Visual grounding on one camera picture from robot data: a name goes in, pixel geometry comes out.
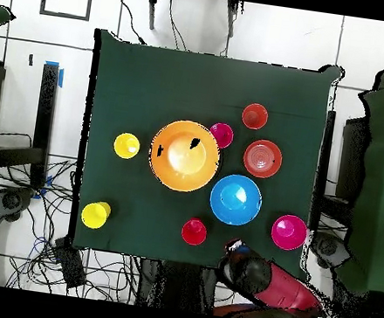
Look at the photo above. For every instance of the large yellow-orange bowl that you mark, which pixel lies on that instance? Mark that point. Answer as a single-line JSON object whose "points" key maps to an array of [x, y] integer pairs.
{"points": [[162, 169]]}

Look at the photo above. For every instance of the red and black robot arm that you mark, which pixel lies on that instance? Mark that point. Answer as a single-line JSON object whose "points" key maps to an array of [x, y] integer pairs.
{"points": [[279, 287]]}

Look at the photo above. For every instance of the blue bowl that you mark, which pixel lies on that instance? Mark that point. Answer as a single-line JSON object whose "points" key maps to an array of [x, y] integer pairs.
{"points": [[233, 210]]}

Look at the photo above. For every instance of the red cup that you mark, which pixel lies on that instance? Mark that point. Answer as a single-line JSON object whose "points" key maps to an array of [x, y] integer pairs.
{"points": [[193, 235]]}

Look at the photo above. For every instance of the pink bowl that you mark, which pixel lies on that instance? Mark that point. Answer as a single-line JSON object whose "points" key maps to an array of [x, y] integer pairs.
{"points": [[288, 234]]}

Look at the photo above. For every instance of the small orange bowl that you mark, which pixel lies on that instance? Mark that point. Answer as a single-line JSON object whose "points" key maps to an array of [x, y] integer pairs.
{"points": [[262, 158]]}

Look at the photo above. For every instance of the grey office chair base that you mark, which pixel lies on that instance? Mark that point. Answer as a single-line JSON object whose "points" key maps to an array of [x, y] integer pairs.
{"points": [[6, 200], [327, 247]]}

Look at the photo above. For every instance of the pink cup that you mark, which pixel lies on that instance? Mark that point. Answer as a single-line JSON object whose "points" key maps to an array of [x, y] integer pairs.
{"points": [[224, 133]]}

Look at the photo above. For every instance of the orange cup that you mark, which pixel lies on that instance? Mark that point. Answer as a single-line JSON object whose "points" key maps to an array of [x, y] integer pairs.
{"points": [[254, 116]]}

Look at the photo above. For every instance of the bright yellow cup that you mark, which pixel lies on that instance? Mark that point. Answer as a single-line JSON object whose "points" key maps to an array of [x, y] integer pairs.
{"points": [[94, 216]]}

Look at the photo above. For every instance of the amber yellow cup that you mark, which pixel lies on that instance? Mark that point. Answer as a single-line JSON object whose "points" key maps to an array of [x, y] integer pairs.
{"points": [[124, 147]]}

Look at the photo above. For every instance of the black power adapter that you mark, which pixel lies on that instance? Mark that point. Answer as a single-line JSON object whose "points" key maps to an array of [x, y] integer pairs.
{"points": [[69, 265]]}

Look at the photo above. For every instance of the dark green table cloth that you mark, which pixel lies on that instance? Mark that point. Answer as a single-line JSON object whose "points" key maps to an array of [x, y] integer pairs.
{"points": [[190, 70]]}

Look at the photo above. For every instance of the grey metal leg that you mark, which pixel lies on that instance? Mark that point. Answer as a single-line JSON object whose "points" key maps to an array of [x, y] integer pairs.
{"points": [[231, 20], [151, 12]]}

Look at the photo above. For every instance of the black metal stand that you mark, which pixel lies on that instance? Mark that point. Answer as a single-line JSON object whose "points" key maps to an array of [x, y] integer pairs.
{"points": [[45, 110]]}

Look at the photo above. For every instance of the blue tape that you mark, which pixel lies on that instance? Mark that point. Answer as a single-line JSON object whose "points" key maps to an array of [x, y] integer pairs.
{"points": [[61, 77]]}

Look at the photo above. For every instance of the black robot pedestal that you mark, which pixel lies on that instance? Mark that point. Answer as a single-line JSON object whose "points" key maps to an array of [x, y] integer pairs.
{"points": [[177, 287]]}

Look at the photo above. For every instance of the black metal post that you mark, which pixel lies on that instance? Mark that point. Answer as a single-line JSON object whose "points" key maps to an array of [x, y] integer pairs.
{"points": [[325, 160]]}

